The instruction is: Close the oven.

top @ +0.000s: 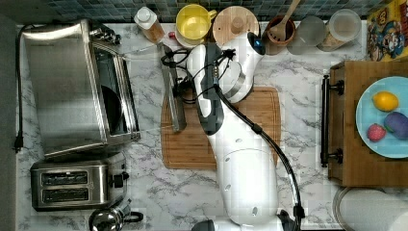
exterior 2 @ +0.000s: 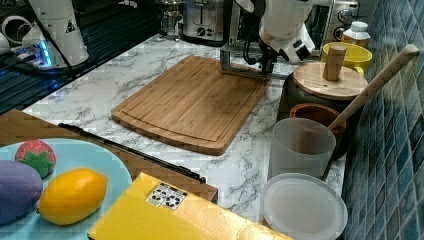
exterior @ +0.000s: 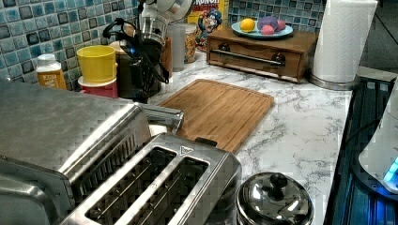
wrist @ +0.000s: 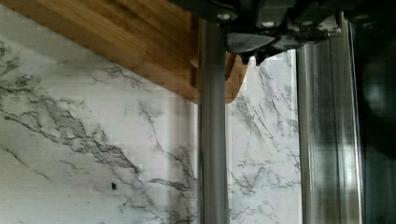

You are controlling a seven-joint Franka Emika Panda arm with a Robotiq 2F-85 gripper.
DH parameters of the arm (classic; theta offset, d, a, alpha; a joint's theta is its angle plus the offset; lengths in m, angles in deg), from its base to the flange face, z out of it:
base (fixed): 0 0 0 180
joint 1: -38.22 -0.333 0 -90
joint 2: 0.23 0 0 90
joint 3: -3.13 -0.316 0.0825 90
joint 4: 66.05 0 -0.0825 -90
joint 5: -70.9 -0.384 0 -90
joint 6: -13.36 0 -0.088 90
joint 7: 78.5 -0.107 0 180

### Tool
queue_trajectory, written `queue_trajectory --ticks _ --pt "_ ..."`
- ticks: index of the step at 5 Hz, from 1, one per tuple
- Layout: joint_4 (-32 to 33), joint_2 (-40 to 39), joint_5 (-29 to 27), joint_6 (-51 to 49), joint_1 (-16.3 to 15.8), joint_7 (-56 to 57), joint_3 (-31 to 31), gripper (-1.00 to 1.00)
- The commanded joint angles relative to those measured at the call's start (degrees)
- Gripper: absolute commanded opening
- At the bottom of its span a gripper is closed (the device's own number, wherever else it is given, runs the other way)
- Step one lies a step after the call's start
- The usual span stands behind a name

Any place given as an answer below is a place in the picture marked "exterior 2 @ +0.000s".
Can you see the purple toy eggplant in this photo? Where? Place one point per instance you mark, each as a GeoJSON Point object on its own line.
{"type": "Point", "coordinates": [20, 189]}

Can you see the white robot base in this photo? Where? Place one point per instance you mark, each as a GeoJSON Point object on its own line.
{"type": "Point", "coordinates": [53, 40]}

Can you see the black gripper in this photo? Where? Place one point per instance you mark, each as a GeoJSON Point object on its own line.
{"type": "Point", "coordinates": [268, 58]}

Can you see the bamboo cutting board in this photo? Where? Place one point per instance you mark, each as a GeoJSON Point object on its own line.
{"type": "Point", "coordinates": [194, 105]}

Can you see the brown utensil crock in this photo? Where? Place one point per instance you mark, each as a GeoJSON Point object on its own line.
{"type": "Point", "coordinates": [325, 116]}

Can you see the frosted plastic cup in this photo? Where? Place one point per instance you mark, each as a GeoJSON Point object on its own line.
{"type": "Point", "coordinates": [300, 145]}

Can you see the stainless steel toaster oven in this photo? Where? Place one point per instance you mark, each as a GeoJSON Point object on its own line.
{"type": "Point", "coordinates": [327, 22]}

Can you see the silver two-slot toaster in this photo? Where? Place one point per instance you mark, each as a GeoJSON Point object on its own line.
{"type": "Point", "coordinates": [204, 21]}

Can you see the light blue plate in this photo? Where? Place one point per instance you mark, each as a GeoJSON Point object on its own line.
{"type": "Point", "coordinates": [72, 154]}

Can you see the yellow toy lemon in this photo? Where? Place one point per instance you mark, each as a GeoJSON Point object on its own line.
{"type": "Point", "coordinates": [73, 196]}

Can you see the black canister with wooden lid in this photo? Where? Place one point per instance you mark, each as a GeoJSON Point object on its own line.
{"type": "Point", "coordinates": [321, 82]}

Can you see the spice bottle with white cap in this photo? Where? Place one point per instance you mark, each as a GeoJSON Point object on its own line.
{"type": "Point", "coordinates": [357, 34]}

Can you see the yellow cereal box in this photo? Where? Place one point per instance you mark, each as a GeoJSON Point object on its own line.
{"type": "Point", "coordinates": [151, 209]}

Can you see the wooden spoon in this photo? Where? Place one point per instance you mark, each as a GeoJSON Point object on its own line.
{"type": "Point", "coordinates": [398, 62]}

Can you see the yellow mug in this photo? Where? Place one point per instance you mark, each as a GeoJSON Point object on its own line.
{"type": "Point", "coordinates": [356, 57]}

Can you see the red toy strawberry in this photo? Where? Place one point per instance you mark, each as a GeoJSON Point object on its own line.
{"type": "Point", "coordinates": [37, 154]}

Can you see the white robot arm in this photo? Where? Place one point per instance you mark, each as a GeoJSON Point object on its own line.
{"type": "Point", "coordinates": [282, 30]}

